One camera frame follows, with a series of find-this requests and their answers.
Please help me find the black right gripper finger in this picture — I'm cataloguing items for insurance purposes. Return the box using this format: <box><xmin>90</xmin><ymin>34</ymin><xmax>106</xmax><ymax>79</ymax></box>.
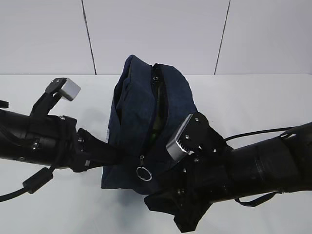
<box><xmin>144</xmin><ymin>188</ymin><xmax>183</xmax><ymax>215</ymax></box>
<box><xmin>174</xmin><ymin>202</ymin><xmax>212</xmax><ymax>232</ymax></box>

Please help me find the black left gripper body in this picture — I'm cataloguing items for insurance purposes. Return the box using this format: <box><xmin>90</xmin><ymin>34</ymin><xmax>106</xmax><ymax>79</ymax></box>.
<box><xmin>24</xmin><ymin>116</ymin><xmax>91</xmax><ymax>172</ymax></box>

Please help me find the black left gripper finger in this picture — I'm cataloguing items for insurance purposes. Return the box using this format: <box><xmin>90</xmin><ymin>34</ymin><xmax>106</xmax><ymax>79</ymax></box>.
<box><xmin>77</xmin><ymin>128</ymin><xmax>124</xmax><ymax>168</ymax></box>

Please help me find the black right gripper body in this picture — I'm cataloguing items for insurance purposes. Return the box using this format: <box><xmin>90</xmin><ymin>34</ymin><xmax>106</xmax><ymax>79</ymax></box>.
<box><xmin>168</xmin><ymin>151</ymin><xmax>234</xmax><ymax>210</ymax></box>

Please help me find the navy blue lunch bag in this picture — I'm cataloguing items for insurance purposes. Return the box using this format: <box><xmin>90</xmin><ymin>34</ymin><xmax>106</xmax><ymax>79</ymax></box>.
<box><xmin>101</xmin><ymin>55</ymin><xmax>197</xmax><ymax>195</ymax></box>

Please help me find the green cucumber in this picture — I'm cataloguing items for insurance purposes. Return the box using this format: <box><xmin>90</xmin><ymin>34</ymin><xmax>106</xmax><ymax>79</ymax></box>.
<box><xmin>150</xmin><ymin>82</ymin><xmax>162</xmax><ymax>143</ymax></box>

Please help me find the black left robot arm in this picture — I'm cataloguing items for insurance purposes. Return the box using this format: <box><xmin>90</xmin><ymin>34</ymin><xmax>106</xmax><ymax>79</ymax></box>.
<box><xmin>0</xmin><ymin>101</ymin><xmax>124</xmax><ymax>173</ymax></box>

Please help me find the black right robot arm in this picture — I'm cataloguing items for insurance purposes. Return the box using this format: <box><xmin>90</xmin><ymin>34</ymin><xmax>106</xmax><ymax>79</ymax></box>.
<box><xmin>144</xmin><ymin>123</ymin><xmax>312</xmax><ymax>233</ymax></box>

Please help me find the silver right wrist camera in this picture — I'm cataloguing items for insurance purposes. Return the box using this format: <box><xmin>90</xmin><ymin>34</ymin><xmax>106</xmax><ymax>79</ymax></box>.
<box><xmin>166</xmin><ymin>112</ymin><xmax>227</xmax><ymax>163</ymax></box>

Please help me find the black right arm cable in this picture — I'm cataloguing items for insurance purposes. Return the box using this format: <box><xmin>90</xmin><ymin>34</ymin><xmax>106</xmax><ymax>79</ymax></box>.
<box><xmin>224</xmin><ymin>126</ymin><xmax>298</xmax><ymax>142</ymax></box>

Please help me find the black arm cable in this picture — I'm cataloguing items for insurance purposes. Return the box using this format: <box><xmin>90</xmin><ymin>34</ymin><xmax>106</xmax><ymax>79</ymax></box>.
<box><xmin>224</xmin><ymin>126</ymin><xmax>298</xmax><ymax>142</ymax></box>
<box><xmin>0</xmin><ymin>167</ymin><xmax>54</xmax><ymax>203</ymax></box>

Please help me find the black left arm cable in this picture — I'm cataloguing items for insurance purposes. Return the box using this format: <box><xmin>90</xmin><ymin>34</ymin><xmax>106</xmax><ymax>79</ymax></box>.
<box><xmin>0</xmin><ymin>167</ymin><xmax>54</xmax><ymax>203</ymax></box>

